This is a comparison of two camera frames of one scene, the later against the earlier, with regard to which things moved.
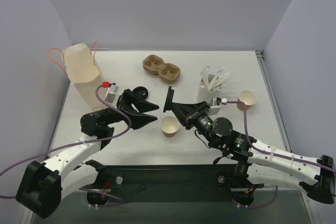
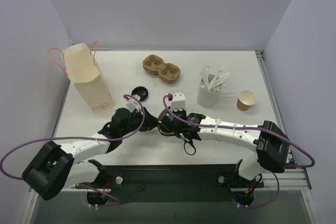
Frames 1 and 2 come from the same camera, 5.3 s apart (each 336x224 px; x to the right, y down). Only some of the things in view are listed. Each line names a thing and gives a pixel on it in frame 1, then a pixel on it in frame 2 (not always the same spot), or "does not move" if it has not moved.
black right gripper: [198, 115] -> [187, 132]
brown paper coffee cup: [169, 125] does not move
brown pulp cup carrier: [154, 64] does not move
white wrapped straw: [218, 82] does not move
